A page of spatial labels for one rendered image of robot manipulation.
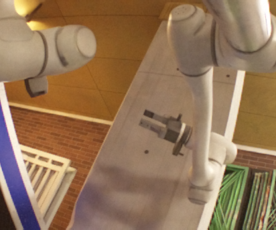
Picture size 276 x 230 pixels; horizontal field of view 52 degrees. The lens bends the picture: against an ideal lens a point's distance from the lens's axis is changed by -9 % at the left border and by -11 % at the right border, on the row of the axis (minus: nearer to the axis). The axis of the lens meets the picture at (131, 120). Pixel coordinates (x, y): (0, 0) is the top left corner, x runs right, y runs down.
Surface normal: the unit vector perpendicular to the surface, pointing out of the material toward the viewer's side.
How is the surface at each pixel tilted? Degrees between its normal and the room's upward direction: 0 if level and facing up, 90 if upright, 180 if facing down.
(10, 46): 89
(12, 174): 90
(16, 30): 83
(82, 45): 95
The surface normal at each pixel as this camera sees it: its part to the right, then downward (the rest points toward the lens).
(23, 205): 0.76, -0.05
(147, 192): -0.25, -0.58
